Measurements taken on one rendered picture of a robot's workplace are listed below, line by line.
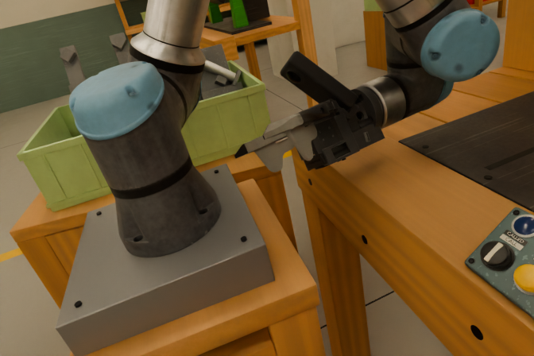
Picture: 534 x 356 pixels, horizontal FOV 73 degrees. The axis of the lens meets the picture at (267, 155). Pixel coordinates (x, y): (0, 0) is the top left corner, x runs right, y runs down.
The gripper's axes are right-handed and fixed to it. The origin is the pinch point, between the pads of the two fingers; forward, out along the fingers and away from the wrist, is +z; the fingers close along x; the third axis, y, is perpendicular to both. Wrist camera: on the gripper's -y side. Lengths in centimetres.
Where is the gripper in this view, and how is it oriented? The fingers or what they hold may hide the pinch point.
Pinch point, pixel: (243, 143)
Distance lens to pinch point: 48.5
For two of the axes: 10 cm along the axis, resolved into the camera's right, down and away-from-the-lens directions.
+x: -3.0, 1.6, 9.4
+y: 4.0, 9.2, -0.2
